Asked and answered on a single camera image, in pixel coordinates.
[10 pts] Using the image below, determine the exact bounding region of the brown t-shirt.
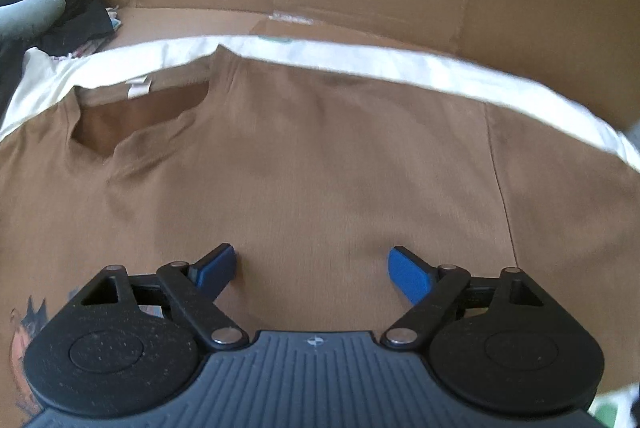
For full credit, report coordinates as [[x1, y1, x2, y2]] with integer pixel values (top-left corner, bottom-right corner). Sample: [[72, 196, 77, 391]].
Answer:
[[0, 45, 640, 428]]

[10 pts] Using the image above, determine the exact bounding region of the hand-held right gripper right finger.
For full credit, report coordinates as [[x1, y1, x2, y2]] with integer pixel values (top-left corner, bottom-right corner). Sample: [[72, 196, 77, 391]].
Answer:
[[382, 246, 551, 351]]

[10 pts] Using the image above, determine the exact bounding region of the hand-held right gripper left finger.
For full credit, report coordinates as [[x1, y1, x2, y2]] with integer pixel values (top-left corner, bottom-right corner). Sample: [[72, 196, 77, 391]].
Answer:
[[65, 243, 251, 351]]

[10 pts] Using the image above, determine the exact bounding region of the black garment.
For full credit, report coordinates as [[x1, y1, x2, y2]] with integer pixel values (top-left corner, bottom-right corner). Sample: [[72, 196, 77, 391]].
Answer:
[[0, 0, 117, 74]]

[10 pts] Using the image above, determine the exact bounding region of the cream bear-print bed sheet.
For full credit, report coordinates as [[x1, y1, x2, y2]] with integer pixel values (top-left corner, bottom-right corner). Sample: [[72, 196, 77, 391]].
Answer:
[[0, 33, 640, 172]]

